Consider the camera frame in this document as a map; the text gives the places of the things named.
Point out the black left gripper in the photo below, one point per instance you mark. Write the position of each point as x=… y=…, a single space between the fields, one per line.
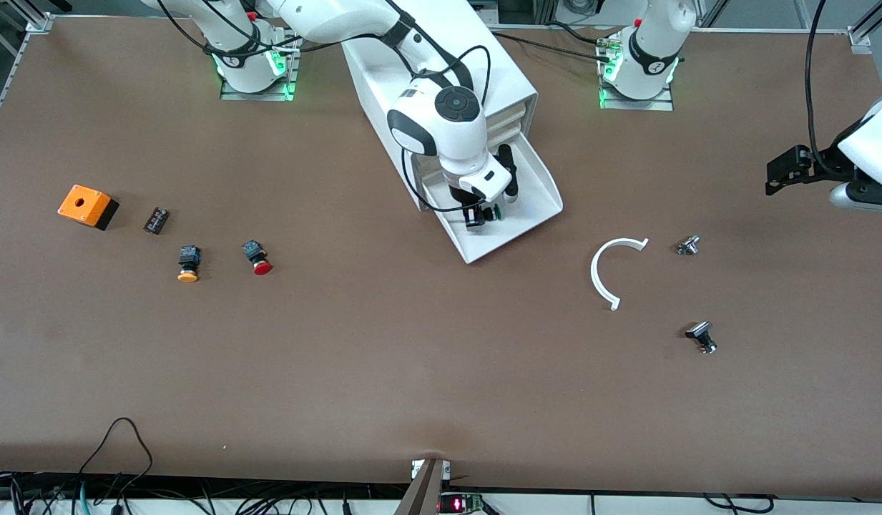
x=824 y=167

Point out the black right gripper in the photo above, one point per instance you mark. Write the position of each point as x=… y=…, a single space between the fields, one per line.
x=460 y=197

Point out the green push button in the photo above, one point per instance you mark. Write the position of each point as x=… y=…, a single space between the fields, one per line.
x=493 y=212

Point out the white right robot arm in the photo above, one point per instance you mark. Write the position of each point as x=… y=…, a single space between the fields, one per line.
x=448 y=136

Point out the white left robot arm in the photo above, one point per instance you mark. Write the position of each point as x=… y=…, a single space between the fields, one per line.
x=877 y=136

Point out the white drawer cabinet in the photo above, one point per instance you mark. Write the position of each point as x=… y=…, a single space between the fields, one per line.
x=512 y=86

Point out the red push button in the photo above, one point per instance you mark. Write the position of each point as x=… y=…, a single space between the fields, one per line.
x=257 y=259

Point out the yellow push button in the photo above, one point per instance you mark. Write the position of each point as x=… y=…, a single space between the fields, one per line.
x=188 y=265

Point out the white curved plastic arc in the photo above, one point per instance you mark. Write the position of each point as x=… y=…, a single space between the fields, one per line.
x=595 y=275

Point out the grey metal bar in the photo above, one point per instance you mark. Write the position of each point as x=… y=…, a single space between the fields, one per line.
x=420 y=493

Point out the device with red display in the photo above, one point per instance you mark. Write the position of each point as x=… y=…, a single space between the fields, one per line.
x=458 y=504

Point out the small black terminal block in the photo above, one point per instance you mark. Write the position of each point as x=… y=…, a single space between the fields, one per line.
x=157 y=220

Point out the orange box with hole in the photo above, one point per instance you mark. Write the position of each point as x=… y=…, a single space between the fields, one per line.
x=83 y=204

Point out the small silver switch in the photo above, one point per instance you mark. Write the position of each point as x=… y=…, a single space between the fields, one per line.
x=688 y=246

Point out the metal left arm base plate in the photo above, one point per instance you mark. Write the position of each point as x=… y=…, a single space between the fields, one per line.
x=662 y=105

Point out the aluminium corner bracket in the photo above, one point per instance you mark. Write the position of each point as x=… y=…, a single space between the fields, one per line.
x=860 y=39

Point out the white clamp bracket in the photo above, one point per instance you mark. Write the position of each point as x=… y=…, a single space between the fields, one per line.
x=415 y=468

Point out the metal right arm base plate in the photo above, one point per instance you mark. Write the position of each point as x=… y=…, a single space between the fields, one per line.
x=229 y=95

